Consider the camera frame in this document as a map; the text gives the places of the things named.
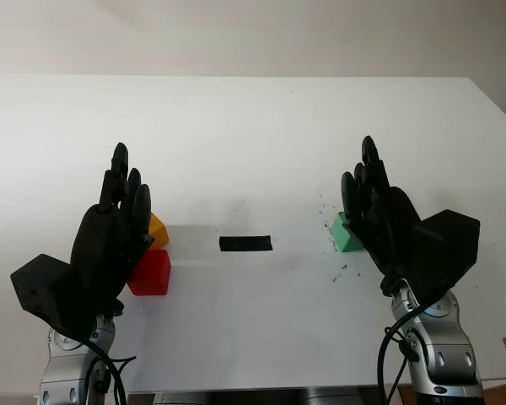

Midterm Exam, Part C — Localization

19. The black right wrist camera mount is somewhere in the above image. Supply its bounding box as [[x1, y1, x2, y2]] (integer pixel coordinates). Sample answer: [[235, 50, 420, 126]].
[[412, 209, 481, 305]]

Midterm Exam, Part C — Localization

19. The black tape strip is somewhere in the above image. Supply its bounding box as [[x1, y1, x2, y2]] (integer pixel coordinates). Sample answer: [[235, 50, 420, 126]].
[[218, 235, 273, 253]]

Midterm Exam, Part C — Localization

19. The yellow block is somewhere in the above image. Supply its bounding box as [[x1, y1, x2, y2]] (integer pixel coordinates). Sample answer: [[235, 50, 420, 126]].
[[146, 213, 170, 250]]

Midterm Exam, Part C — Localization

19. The green block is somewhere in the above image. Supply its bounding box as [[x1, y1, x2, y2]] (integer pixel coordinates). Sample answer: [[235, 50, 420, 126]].
[[330, 212, 366, 254]]

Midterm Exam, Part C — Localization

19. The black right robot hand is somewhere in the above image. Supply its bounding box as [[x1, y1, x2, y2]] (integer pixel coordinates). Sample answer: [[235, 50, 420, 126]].
[[340, 135, 423, 293]]

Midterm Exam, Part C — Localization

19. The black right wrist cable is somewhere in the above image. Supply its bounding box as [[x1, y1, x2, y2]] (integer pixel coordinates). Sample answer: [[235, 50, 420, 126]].
[[376, 301, 427, 405]]

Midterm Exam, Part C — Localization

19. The grey robot torso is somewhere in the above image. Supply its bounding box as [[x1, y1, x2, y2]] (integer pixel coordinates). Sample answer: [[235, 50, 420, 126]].
[[128, 390, 376, 405]]

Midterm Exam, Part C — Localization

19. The red block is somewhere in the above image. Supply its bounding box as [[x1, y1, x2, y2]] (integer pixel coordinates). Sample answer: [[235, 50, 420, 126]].
[[126, 249, 172, 297]]

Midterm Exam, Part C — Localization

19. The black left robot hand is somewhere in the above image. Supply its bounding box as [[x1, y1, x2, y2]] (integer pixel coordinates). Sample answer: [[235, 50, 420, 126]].
[[69, 142, 155, 317]]

